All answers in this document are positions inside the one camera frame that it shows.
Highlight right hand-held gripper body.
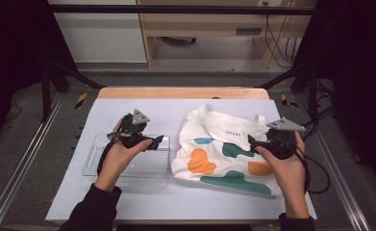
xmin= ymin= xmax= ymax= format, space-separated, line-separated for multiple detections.
xmin=265 ymin=116 xmax=306 ymax=161

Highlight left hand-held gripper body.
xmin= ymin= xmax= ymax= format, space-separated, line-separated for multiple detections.
xmin=117 ymin=109 xmax=151 ymax=149

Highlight clear plastic tray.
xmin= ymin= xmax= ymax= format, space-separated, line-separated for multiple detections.
xmin=82 ymin=133 xmax=171 ymax=193

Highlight white patterned tote bag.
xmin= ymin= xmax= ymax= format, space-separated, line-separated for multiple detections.
xmin=170 ymin=103 xmax=283 ymax=197

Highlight person's right hand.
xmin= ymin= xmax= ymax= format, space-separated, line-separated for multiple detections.
xmin=255 ymin=131 xmax=308 ymax=195

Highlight person's left hand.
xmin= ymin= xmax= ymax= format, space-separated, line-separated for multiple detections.
xmin=93 ymin=117 xmax=154 ymax=193

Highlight white table mat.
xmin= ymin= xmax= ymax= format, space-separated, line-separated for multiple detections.
xmin=45 ymin=97 xmax=318 ymax=222

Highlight yellow black tape strip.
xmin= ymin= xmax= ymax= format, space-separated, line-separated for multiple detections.
xmin=74 ymin=92 xmax=88 ymax=110
xmin=280 ymin=93 xmax=299 ymax=109

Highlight white cabinet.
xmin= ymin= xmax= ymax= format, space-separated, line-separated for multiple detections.
xmin=48 ymin=0 xmax=148 ymax=64

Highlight dark curtain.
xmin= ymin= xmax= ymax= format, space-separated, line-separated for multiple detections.
xmin=290 ymin=0 xmax=376 ymax=189
xmin=0 ymin=0 xmax=78 ymax=153

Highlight wooden desk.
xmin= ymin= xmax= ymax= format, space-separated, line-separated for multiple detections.
xmin=137 ymin=0 xmax=317 ymax=69

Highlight black metal crossbar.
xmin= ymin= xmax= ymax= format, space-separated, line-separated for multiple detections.
xmin=47 ymin=4 xmax=316 ymax=16

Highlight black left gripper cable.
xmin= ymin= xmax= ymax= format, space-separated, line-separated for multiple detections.
xmin=96 ymin=132 xmax=123 ymax=177

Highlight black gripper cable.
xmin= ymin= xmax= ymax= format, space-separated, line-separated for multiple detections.
xmin=96 ymin=132 xmax=123 ymax=177
xmin=290 ymin=136 xmax=332 ymax=195

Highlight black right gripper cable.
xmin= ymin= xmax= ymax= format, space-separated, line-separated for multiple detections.
xmin=290 ymin=136 xmax=332 ymax=195

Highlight black floor cable bundle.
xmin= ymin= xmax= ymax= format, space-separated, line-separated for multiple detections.
xmin=302 ymin=78 xmax=337 ymax=142

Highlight black metal frame leg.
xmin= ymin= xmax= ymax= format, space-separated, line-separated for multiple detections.
xmin=40 ymin=62 xmax=107 ymax=123
xmin=256 ymin=63 xmax=321 ymax=123

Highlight aluminium rail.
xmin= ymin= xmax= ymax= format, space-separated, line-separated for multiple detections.
xmin=0 ymin=92 xmax=65 ymax=231
xmin=295 ymin=94 xmax=371 ymax=231

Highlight black hanging desk cables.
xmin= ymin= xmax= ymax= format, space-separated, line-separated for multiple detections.
xmin=263 ymin=13 xmax=301 ymax=68

